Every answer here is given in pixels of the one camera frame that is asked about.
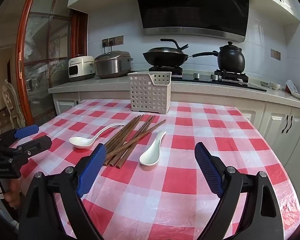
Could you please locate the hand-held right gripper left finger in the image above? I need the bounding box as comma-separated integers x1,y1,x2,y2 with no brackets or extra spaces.
19,143,107,240

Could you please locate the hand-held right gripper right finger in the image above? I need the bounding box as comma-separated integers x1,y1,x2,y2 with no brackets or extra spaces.
194,142,284,240

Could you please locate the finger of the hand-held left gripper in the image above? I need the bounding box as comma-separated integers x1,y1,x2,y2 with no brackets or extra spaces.
15,136,52,160
0,124,39,145

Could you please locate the long-handled white ceramic spoon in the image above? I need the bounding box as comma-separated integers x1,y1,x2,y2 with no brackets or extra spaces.
69,123,125,149

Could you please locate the set of wooden chopsticks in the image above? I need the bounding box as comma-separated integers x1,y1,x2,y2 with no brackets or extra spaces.
103,114,167,169

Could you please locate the short white ceramic spoon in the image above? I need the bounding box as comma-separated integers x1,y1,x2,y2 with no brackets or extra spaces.
139,130,167,166

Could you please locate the white plastic utensil basket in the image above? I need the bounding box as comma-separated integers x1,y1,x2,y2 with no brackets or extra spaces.
127,71,172,115

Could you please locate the person's left hand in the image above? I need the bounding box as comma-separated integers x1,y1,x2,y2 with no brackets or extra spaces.
0,179,21,212

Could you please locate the white ornate chair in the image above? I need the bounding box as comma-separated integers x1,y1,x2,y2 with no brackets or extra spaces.
1,79,27,128

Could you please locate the red white checked tablecloth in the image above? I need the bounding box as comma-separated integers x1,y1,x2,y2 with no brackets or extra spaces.
9,99,300,240

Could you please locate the white small kitchen appliance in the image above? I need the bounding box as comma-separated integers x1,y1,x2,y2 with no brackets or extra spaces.
68,56,95,82

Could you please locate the white kitchen counter cabinet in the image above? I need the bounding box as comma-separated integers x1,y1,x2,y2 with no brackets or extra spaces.
48,75,300,170

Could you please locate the wooden framed glass door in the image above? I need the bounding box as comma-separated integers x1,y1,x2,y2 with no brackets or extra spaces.
15,0,88,128

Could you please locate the black glass gas cooktop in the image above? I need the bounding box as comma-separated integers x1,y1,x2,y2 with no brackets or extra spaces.
147,65,268,92

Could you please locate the silver rice cooker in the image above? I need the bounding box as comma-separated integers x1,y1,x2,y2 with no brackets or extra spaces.
94,51,133,79

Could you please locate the black clay pot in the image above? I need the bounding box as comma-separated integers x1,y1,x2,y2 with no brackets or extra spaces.
217,41,246,73

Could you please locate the red white packet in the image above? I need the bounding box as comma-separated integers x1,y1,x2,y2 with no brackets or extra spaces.
285,79,300,96

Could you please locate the black wok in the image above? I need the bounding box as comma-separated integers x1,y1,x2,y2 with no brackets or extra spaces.
142,47,219,67

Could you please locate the black range hood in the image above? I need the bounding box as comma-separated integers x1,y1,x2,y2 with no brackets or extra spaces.
133,0,250,43

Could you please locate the black curved handle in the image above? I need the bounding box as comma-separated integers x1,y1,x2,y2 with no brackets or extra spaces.
160,38,189,51

